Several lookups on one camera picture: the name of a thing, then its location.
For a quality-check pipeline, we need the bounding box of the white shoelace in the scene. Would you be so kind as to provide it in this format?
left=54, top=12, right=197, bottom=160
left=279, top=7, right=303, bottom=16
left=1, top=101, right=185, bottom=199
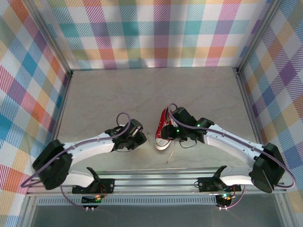
left=155, top=106, right=178, bottom=164

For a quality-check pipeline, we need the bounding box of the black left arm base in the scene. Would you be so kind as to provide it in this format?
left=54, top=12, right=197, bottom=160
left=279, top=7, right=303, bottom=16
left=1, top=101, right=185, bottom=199
left=72, top=166, right=116, bottom=194

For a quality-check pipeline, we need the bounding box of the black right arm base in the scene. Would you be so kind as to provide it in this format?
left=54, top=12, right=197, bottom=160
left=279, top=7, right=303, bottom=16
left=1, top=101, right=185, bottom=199
left=197, top=165, right=242, bottom=193

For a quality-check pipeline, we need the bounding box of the left controller circuit board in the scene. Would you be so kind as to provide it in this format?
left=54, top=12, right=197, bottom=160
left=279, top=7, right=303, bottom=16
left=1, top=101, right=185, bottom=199
left=81, top=194, right=105, bottom=205

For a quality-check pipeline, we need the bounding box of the controller circuit board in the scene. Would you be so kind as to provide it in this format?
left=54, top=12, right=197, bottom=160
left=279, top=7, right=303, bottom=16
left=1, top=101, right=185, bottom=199
left=215, top=193, right=234, bottom=208
left=81, top=194, right=105, bottom=205

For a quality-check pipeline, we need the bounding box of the right controller circuit board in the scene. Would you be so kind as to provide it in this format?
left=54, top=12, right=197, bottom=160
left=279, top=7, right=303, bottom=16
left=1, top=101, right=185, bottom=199
left=215, top=193, right=234, bottom=208

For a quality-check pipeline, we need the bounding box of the aluminium mounting rail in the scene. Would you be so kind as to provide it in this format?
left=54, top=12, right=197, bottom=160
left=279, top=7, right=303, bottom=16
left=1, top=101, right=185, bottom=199
left=26, top=167, right=288, bottom=197

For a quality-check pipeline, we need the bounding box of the slotted grey cable duct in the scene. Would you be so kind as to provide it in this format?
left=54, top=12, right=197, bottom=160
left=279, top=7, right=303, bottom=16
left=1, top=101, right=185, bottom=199
left=37, top=197, right=218, bottom=206

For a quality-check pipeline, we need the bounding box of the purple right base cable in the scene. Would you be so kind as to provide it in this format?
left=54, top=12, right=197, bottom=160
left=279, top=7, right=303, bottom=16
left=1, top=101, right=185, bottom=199
left=220, top=184, right=247, bottom=210

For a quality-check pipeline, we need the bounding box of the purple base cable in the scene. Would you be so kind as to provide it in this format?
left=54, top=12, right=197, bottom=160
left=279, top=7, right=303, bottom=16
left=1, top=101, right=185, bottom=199
left=61, top=185, right=87, bottom=209
left=220, top=184, right=247, bottom=210

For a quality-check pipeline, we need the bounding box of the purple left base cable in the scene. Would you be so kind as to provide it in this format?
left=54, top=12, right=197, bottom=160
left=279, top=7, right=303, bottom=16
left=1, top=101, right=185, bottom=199
left=61, top=185, right=87, bottom=209

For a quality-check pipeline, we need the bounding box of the aluminium frame post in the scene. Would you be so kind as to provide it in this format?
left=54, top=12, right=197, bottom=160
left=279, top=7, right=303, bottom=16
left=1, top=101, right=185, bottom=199
left=233, top=0, right=284, bottom=75
left=22, top=0, right=73, bottom=79

